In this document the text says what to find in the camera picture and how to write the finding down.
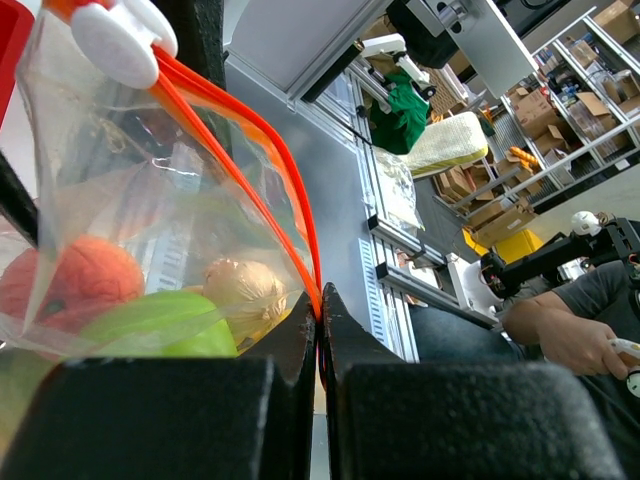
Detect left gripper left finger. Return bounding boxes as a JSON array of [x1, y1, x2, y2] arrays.
[[1, 295, 316, 479]]

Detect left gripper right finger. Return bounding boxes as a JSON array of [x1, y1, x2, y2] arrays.
[[319, 284, 624, 479]]

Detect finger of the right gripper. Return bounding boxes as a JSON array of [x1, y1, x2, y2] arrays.
[[0, 153, 39, 249]]

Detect pink peach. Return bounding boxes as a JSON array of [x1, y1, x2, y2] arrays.
[[1, 235, 145, 334]]

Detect beige garlic bulb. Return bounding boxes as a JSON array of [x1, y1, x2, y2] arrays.
[[202, 258, 287, 351]]

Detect green apple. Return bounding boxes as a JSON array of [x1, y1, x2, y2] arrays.
[[80, 290, 238, 358]]

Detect clear zip top bag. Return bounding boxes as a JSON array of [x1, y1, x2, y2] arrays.
[[1, 1, 322, 360]]

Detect operator forearm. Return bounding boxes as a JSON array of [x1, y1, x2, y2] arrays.
[[502, 291, 574, 345]]

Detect green cloth bag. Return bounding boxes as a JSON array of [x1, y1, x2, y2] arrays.
[[369, 72, 430, 155]]

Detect operator hand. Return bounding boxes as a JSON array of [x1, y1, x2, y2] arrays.
[[536, 309, 629, 380]]

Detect red plastic tray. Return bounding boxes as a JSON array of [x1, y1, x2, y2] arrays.
[[0, 0, 35, 122]]

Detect yellow bin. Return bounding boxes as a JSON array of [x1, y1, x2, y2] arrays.
[[463, 228, 544, 264]]

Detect white handheld controller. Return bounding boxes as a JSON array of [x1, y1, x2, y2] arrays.
[[609, 338, 640, 398]]

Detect white yellow cushion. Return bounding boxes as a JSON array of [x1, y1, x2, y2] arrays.
[[399, 112, 489, 178]]

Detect metal storage shelf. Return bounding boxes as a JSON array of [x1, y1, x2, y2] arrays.
[[501, 2, 639, 212]]

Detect slotted cable duct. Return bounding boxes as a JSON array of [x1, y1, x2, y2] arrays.
[[358, 239, 393, 350]]

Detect aluminium mounting rail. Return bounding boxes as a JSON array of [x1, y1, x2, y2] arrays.
[[344, 64, 451, 361]]

